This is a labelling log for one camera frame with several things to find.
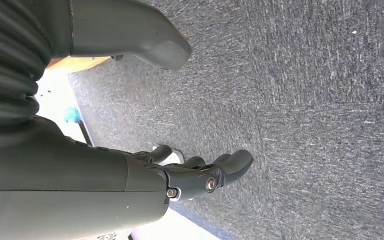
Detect white robot body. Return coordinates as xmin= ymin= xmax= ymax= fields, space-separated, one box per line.
xmin=34 ymin=67 xmax=95 ymax=148

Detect grey kiosk stand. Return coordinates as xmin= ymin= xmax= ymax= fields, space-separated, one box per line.
xmin=95 ymin=145 xmax=221 ymax=240

